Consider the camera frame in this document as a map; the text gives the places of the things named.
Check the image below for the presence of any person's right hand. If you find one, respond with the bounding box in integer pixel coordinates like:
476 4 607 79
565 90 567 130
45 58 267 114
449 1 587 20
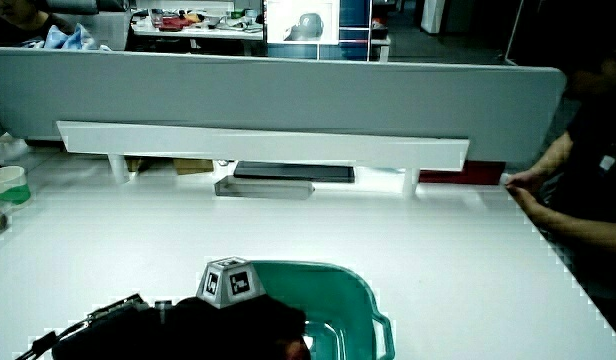
156 256 313 360

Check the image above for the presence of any teal plastic basin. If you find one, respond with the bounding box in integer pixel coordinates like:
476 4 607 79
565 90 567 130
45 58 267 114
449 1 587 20
251 260 397 360

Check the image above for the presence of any gray rectangular box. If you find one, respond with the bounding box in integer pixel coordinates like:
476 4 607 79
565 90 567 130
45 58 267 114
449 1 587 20
213 175 316 202

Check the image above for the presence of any black flat tablet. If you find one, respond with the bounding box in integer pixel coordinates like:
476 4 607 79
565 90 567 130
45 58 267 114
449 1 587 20
232 160 356 185

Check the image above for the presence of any white desk shelf riser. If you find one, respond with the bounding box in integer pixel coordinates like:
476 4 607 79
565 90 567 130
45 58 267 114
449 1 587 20
56 120 471 199

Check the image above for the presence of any gray desk partition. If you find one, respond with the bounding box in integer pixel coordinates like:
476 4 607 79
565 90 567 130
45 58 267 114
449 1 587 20
0 47 568 167

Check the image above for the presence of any red flat box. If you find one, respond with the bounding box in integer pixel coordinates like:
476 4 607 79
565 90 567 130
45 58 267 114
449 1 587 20
418 159 507 187

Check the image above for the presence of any white green paper cup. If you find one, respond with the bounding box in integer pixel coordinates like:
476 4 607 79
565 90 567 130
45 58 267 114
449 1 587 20
0 165 33 206

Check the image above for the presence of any white background table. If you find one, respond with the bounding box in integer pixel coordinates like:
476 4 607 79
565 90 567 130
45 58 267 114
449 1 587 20
130 13 392 63

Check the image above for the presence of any white crumpled cloth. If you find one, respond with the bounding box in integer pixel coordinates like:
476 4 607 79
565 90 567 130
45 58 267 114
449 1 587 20
0 133 30 162

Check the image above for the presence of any white framed screen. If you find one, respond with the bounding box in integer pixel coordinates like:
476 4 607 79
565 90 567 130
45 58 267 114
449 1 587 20
264 0 341 46

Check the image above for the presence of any red tray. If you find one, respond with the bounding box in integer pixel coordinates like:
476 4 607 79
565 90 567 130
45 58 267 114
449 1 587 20
158 16 195 33

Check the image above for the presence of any blue cloth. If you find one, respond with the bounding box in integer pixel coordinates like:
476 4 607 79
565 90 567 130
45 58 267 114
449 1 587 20
41 23 112 52

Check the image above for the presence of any black cable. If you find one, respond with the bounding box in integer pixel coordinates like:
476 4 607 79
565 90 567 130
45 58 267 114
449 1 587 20
13 319 92 360

